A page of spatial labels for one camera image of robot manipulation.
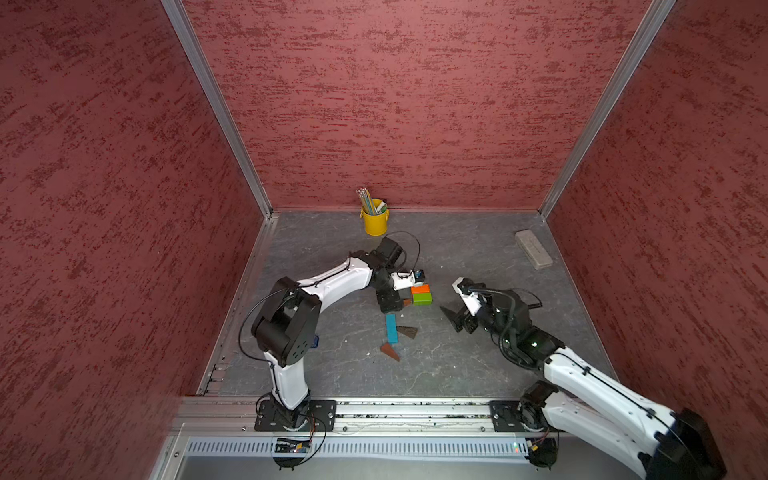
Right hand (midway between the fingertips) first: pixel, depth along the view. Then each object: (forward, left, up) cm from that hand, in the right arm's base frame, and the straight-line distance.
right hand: (453, 300), depth 81 cm
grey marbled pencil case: (+26, -35, -12) cm, 45 cm away
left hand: (+6, +17, -8) cm, 20 cm away
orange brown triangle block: (+7, +13, -13) cm, 19 cm away
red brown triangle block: (-9, +19, -13) cm, 25 cm away
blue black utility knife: (-6, +40, -12) cm, 43 cm away
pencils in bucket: (+40, +26, +1) cm, 47 cm away
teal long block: (-3, +17, -12) cm, 21 cm away
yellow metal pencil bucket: (+37, +23, -8) cm, 44 cm away
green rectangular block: (+6, +8, -10) cm, 14 cm away
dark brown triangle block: (-4, +13, -12) cm, 17 cm away
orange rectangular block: (+10, +8, -10) cm, 16 cm away
